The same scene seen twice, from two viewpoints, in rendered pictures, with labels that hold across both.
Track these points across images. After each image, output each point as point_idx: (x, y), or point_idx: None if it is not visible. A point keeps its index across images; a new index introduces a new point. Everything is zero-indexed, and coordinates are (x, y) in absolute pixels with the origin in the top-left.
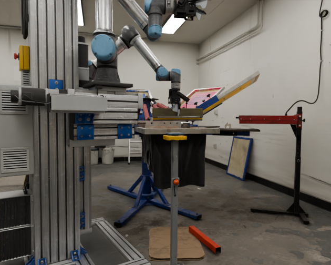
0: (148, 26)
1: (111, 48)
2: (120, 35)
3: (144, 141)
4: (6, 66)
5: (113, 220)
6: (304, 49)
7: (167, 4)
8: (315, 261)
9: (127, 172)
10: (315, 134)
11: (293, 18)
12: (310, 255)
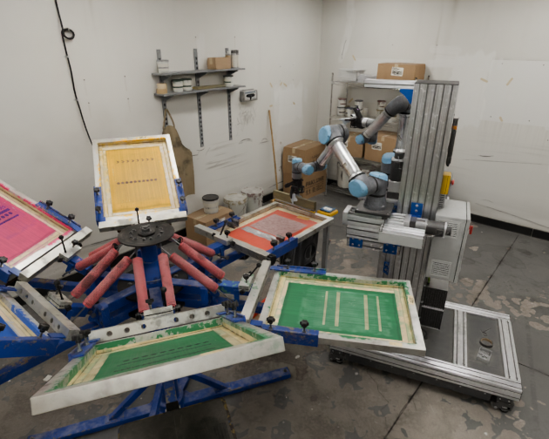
0: (376, 138)
1: None
2: (341, 135)
3: (294, 248)
4: None
5: (274, 394)
6: (37, 77)
7: None
8: (244, 262)
9: None
10: (88, 193)
11: None
12: (237, 264)
